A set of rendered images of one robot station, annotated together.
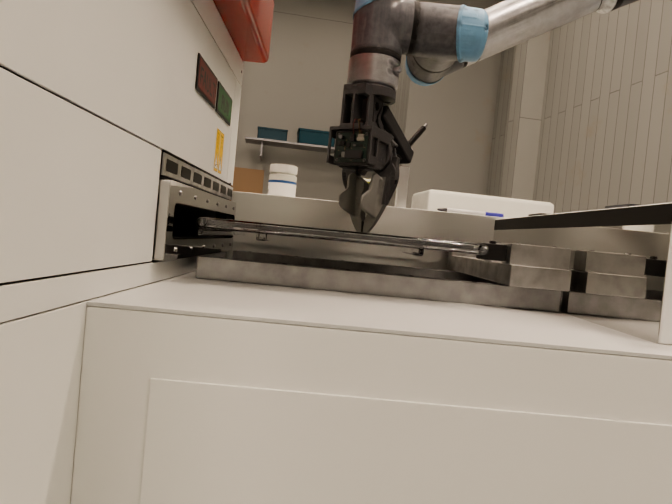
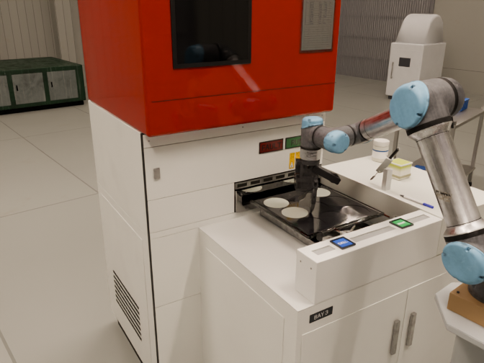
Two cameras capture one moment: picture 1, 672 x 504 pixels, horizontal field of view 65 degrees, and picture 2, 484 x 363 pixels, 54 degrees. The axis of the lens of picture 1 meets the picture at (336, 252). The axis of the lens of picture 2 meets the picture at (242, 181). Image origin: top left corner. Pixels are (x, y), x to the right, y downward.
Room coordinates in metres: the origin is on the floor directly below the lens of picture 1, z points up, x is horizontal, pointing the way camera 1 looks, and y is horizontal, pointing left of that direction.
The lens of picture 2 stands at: (-0.26, -1.30, 1.64)
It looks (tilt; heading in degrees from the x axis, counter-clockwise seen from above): 21 degrees down; 59
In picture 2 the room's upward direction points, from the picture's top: straight up
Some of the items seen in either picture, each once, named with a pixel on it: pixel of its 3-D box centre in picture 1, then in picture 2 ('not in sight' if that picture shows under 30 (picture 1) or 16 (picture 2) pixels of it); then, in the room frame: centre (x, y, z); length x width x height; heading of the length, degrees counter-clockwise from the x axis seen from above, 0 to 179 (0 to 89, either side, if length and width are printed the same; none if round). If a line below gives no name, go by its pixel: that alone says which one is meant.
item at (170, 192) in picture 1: (205, 223); (279, 191); (0.83, 0.21, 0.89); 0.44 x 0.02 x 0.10; 1
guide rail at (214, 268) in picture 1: (378, 283); (299, 234); (0.73, -0.06, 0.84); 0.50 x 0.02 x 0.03; 91
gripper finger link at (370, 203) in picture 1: (369, 204); (307, 202); (0.78, -0.04, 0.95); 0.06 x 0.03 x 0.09; 148
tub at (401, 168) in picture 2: not in sight; (398, 168); (1.25, -0.05, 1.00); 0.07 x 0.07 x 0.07; 3
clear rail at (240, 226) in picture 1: (343, 236); (277, 217); (0.67, -0.01, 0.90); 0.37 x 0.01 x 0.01; 91
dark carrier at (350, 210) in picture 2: not in sight; (315, 207); (0.85, 0.00, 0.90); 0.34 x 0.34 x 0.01; 1
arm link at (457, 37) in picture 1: (444, 36); (334, 139); (0.81, -0.13, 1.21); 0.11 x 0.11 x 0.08; 1
